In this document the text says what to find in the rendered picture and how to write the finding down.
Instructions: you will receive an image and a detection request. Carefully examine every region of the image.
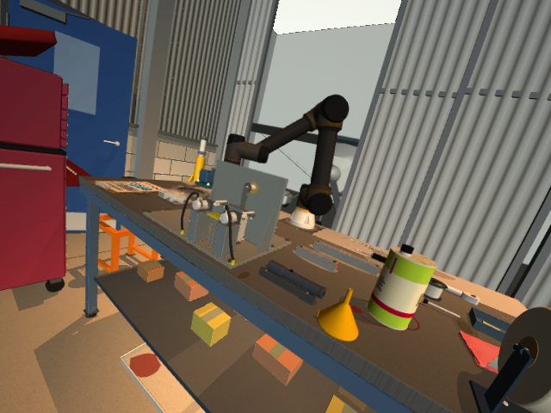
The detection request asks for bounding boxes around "red cloth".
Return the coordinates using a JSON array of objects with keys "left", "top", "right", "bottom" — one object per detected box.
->
[{"left": 457, "top": 330, "right": 505, "bottom": 375}]

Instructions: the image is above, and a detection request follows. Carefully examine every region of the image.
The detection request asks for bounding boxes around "black roll stand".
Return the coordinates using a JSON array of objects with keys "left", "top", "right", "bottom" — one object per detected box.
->
[{"left": 468, "top": 343, "right": 537, "bottom": 413}]

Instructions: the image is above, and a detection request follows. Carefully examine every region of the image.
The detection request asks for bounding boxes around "yellow funnel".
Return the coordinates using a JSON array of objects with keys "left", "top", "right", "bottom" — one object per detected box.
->
[{"left": 316, "top": 287, "right": 360, "bottom": 342}]

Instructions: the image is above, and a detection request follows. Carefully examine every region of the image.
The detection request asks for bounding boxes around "brown clipboard with paper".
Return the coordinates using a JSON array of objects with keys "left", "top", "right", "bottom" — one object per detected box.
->
[{"left": 93, "top": 179, "right": 165, "bottom": 195}]

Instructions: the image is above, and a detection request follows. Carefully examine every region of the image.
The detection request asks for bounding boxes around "grey brake rig body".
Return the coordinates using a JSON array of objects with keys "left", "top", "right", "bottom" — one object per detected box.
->
[{"left": 144, "top": 160, "right": 293, "bottom": 269}]

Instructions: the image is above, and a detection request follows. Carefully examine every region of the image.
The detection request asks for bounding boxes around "blue open box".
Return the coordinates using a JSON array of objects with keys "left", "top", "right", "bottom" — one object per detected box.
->
[{"left": 467, "top": 305, "right": 511, "bottom": 337}]

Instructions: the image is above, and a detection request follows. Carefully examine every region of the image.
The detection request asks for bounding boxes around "red tool cabinet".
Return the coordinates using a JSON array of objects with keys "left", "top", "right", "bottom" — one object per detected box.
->
[{"left": 0, "top": 25, "right": 94, "bottom": 294}]

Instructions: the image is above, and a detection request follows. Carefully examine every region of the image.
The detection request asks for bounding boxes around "blue frame workbench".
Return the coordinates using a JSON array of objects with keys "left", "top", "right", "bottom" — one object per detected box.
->
[{"left": 78, "top": 173, "right": 551, "bottom": 413}]

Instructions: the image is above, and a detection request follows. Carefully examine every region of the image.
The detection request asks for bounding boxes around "white round tin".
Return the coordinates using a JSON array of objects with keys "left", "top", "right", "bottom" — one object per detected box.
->
[{"left": 424, "top": 278, "right": 447, "bottom": 301}]

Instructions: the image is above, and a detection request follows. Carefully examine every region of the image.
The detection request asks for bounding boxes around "grey paper roll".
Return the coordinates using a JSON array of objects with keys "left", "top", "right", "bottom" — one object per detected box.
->
[{"left": 498, "top": 305, "right": 551, "bottom": 413}]

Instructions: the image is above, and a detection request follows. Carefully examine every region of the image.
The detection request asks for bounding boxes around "grey lever with tan knob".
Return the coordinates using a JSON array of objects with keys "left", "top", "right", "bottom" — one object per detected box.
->
[{"left": 240, "top": 182, "right": 260, "bottom": 214}]

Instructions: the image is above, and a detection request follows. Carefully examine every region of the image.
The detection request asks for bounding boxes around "small orange cardboard box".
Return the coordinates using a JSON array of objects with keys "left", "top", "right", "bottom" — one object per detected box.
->
[{"left": 136, "top": 259, "right": 166, "bottom": 284}]

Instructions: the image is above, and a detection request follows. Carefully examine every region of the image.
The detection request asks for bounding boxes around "yellow cardboard box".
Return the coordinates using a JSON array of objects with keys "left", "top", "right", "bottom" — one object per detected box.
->
[
  {"left": 189, "top": 301, "right": 232, "bottom": 348},
  {"left": 324, "top": 392, "right": 368, "bottom": 413}
]

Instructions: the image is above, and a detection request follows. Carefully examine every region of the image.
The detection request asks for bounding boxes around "grey metal rail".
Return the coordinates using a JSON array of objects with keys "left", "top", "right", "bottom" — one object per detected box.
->
[
  {"left": 294, "top": 244, "right": 339, "bottom": 274},
  {"left": 312, "top": 240, "right": 381, "bottom": 275}
]

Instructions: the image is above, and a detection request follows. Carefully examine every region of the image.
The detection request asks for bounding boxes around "black hose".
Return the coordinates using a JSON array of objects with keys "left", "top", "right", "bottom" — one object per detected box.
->
[
  {"left": 225, "top": 204, "right": 238, "bottom": 265},
  {"left": 179, "top": 191, "right": 201, "bottom": 236}
]

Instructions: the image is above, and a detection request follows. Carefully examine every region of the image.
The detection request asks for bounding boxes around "yellow bottle jack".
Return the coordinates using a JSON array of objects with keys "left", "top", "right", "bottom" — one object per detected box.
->
[{"left": 187, "top": 137, "right": 213, "bottom": 186}]

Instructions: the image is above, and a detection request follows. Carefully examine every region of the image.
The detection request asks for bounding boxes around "black handled screwdriver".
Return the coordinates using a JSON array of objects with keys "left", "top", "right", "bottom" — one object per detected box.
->
[{"left": 421, "top": 298, "right": 462, "bottom": 319}]

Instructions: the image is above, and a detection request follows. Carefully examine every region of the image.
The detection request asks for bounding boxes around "blue door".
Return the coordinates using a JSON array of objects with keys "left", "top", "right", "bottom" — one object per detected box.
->
[{"left": 8, "top": 0, "right": 139, "bottom": 214}]

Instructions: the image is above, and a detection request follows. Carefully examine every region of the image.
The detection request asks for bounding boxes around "grey gauge tray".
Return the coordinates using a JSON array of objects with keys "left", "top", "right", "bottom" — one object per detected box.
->
[{"left": 257, "top": 266, "right": 319, "bottom": 306}]

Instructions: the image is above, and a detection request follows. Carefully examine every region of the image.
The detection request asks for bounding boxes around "white drip tray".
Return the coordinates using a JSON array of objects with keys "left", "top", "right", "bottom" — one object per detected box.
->
[{"left": 119, "top": 341, "right": 208, "bottom": 413}]

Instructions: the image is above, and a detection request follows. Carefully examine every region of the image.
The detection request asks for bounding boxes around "green and white can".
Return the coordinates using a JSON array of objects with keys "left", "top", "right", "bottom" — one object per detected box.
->
[{"left": 366, "top": 243, "right": 438, "bottom": 332}]

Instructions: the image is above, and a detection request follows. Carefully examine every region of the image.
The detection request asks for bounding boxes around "large orange cardboard box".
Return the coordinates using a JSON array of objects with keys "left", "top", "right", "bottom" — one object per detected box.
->
[{"left": 251, "top": 333, "right": 304, "bottom": 387}]

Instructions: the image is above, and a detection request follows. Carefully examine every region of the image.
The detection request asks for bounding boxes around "orange stool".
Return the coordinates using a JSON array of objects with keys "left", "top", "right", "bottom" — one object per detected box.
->
[{"left": 98, "top": 213, "right": 161, "bottom": 274}]

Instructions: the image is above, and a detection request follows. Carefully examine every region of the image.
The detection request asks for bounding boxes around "grey flat tray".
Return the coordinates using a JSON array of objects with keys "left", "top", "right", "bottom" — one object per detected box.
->
[{"left": 158, "top": 188, "right": 204, "bottom": 205}]

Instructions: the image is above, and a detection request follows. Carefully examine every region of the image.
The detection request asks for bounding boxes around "dark grey cylinder gauge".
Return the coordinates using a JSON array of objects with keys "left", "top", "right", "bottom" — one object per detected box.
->
[{"left": 266, "top": 259, "right": 326, "bottom": 299}]

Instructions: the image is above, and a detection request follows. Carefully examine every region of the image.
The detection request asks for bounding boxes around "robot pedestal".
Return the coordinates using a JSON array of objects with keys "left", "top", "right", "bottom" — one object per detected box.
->
[{"left": 288, "top": 206, "right": 318, "bottom": 230}]

